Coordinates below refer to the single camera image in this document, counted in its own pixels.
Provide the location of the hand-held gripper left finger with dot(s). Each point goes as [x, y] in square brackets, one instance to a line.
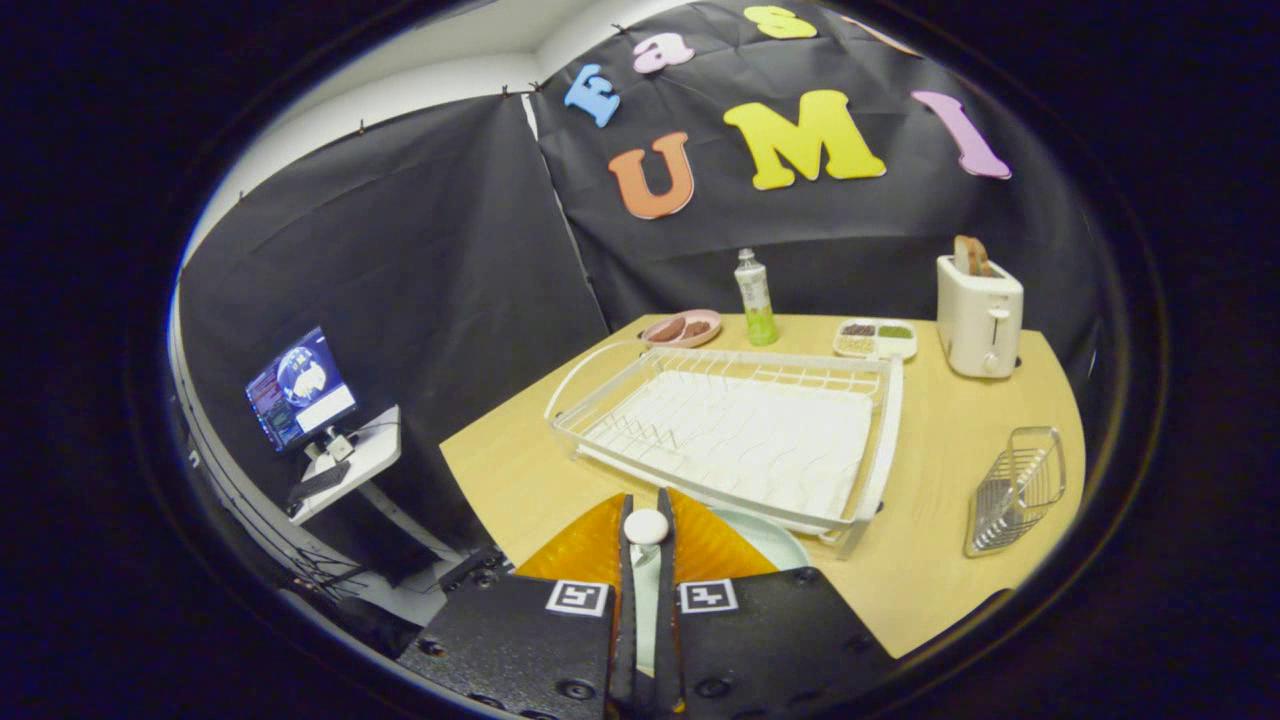
[520, 640]

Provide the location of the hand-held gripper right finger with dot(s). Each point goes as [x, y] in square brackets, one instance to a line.
[770, 640]

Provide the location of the pale green plate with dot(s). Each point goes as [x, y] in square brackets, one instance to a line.
[770, 542]

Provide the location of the white divided dish with grains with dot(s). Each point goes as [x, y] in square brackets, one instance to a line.
[875, 340]

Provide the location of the pink plate with food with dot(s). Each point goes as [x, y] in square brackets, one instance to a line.
[712, 322]

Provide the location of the white drying mat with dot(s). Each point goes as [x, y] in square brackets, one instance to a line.
[750, 440]

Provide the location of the white side table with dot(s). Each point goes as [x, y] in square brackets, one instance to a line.
[375, 450]

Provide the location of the black keyboard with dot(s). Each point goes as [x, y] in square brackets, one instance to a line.
[320, 483]

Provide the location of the brown food piece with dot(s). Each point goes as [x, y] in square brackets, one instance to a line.
[665, 329]
[694, 328]

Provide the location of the computer monitor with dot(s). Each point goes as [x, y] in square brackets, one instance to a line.
[300, 388]

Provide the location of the clear bottle with green liquid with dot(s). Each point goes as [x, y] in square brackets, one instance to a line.
[757, 300]

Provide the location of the cream white toaster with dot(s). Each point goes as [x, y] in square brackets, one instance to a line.
[978, 320]

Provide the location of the black backdrop cloth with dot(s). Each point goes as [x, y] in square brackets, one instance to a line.
[430, 250]

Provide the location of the brown toast slice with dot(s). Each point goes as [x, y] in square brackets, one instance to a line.
[962, 255]
[983, 260]

